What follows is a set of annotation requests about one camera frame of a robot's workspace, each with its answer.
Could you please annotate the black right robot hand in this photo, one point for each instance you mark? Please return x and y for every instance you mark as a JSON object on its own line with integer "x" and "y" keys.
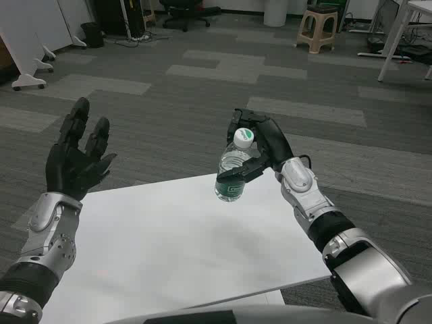
{"x": 275, "y": 141}

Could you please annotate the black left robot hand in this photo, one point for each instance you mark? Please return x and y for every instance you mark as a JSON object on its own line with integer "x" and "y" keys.
{"x": 67, "y": 165}

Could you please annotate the clear water bottle green label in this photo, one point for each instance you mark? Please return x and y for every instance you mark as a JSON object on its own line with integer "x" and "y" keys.
{"x": 232, "y": 168}

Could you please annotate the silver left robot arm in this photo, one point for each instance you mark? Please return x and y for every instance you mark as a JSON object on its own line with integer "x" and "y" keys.
{"x": 44, "y": 243}

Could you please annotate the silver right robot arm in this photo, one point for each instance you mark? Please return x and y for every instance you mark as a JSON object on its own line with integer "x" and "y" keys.
{"x": 341, "y": 243}

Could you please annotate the beige plastic stool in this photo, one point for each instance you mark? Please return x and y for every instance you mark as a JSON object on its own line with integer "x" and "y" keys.
{"x": 317, "y": 28}

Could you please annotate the white partition on casters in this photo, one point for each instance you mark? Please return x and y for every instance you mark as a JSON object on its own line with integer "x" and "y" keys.
{"x": 23, "y": 50}
{"x": 67, "y": 23}

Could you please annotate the white cylindrical bin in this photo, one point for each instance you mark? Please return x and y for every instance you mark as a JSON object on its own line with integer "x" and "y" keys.
{"x": 275, "y": 13}

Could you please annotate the black waste bin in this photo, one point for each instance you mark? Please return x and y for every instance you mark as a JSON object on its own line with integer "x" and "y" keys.
{"x": 92, "y": 33}

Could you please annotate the white power strip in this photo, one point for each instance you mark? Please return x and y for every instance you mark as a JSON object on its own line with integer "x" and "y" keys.
{"x": 141, "y": 37}

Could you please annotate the black office chair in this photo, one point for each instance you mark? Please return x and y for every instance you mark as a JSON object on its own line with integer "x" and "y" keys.
{"x": 184, "y": 13}

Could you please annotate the white upright pole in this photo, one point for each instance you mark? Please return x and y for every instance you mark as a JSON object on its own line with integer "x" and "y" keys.
{"x": 126, "y": 18}

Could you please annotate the black bag under desk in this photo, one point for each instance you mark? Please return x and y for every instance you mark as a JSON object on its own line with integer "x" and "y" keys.
{"x": 413, "y": 53}

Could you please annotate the silver robot chest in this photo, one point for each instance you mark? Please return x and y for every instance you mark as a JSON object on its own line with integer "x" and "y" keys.
{"x": 236, "y": 314}

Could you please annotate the white desk frame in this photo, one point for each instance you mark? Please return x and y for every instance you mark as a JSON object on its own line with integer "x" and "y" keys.
{"x": 396, "y": 40}

